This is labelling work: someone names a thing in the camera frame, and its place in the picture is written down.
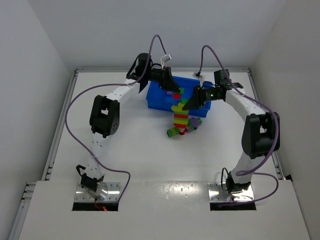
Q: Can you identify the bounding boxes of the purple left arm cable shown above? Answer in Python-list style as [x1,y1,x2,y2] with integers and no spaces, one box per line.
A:
[65,34,167,204]

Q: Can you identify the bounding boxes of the blue compartment tray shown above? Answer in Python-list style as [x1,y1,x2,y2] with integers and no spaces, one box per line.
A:
[146,76,200,112]

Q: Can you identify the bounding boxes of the black cable at right base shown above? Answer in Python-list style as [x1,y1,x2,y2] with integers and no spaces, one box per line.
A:
[221,167,232,195]

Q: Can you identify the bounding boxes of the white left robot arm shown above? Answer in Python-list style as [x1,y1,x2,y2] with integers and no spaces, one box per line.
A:
[80,53,180,198]

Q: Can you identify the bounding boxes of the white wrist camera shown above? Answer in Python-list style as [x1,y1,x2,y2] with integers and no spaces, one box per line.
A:
[160,53,172,67]
[192,71,205,86]

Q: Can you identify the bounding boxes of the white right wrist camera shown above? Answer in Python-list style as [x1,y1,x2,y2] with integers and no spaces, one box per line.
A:
[192,71,205,86]

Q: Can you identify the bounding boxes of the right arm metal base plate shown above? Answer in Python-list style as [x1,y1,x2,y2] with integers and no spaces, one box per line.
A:
[207,181,255,204]

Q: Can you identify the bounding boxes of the flower and butterfly lego assembly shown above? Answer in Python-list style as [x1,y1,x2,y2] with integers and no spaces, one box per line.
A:
[166,117,202,138]

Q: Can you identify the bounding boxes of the black cable at base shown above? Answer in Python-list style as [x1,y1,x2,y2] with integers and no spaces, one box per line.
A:
[75,164,87,179]
[221,167,232,195]

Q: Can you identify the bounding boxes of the red lego brick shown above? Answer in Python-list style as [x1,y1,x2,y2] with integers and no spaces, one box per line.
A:
[172,93,181,100]

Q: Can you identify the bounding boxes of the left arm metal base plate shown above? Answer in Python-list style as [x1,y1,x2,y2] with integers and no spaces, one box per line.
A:
[74,182,121,203]

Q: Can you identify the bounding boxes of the black cable at left base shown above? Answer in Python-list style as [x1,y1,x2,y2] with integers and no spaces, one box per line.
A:
[75,164,87,179]

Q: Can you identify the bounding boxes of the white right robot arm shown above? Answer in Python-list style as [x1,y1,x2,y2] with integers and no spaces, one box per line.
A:
[183,69,280,194]

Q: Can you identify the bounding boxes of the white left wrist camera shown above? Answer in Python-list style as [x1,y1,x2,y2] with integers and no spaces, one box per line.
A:
[160,53,172,67]

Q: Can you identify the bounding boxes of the multicolour lego brick stack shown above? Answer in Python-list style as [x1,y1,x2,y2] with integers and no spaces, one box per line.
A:
[171,98,189,129]

